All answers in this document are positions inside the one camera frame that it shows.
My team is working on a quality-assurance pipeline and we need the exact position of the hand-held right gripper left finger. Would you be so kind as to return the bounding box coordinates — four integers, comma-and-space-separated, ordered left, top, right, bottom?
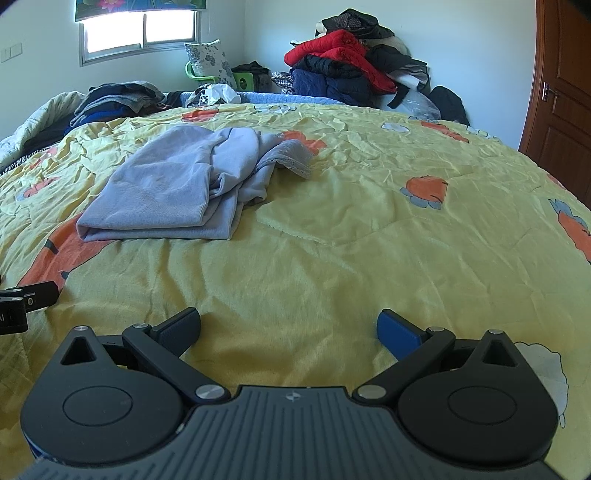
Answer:
60, 307, 232, 408

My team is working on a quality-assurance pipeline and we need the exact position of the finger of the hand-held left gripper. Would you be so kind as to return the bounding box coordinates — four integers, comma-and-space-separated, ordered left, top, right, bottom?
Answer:
0, 281, 61, 309

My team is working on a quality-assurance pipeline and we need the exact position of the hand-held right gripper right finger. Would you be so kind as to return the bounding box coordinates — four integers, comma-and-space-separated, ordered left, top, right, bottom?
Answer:
352, 309, 520, 409

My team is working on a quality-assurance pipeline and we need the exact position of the lavender long-sleeve shirt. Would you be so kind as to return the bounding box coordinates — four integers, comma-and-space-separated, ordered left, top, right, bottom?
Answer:
76, 126, 315, 241

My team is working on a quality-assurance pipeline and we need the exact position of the pile of dark clothes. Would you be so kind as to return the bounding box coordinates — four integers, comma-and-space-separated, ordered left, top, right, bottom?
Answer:
69, 80, 185, 131

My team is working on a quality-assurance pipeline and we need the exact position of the yellow printed quilt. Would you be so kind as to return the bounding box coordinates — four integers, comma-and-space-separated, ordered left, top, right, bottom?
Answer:
0, 102, 591, 467

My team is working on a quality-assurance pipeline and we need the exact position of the striped bed sheet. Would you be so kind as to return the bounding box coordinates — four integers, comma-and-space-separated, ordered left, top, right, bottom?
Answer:
0, 148, 51, 176

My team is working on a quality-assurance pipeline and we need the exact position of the white floral quilt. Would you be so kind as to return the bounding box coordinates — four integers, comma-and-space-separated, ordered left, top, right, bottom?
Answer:
0, 91, 90, 162

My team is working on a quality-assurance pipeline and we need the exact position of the clear plastic bag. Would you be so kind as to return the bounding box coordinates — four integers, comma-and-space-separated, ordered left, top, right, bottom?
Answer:
383, 90, 442, 121

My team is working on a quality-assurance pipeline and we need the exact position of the black backpack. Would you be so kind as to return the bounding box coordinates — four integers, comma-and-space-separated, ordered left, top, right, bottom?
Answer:
429, 85, 471, 126

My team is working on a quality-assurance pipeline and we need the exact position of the white crumpled plastic bag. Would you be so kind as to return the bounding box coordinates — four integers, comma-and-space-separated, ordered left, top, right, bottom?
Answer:
198, 83, 241, 105

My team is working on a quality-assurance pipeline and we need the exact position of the green plastic chair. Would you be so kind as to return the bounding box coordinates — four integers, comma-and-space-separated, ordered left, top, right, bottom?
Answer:
185, 60, 254, 92

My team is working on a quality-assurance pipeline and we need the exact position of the blue knitted blanket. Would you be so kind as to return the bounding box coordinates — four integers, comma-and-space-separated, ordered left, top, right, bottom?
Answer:
180, 91, 342, 108

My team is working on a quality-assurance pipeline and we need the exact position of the navy padded jacket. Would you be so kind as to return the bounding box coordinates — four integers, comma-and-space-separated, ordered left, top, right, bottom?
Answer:
291, 55, 384, 105

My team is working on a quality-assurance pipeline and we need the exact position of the black and white garment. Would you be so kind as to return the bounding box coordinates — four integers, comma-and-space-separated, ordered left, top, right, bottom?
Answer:
365, 44, 433, 110

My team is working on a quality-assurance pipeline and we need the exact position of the houndstooth cloth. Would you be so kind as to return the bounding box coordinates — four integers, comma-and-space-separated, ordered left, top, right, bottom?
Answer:
270, 70, 296, 95

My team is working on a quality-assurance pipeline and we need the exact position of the black fabric bag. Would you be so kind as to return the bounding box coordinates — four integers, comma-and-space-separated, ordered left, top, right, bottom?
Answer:
231, 61, 273, 93

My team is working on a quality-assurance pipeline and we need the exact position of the grey patterned pillow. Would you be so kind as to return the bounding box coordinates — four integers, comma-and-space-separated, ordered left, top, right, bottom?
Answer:
185, 40, 237, 90

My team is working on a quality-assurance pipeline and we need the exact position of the window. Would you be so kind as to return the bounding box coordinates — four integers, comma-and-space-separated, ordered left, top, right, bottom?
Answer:
78, 9, 202, 68

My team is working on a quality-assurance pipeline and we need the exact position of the brown wooden door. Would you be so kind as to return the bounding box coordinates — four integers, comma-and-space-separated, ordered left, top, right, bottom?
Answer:
518, 0, 591, 208

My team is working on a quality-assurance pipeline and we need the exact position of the cream fleece garment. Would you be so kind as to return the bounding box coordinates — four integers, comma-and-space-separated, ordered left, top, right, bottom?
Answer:
369, 36, 412, 59

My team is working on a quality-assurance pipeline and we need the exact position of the red jacket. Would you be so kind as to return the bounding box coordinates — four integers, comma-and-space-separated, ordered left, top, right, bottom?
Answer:
284, 30, 399, 93

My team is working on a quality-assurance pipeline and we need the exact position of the floral window blind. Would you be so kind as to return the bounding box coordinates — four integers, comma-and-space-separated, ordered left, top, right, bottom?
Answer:
74, 0, 206, 22

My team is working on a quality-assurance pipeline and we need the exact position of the black patterned garment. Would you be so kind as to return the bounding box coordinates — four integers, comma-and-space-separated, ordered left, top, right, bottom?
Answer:
321, 8, 395, 40

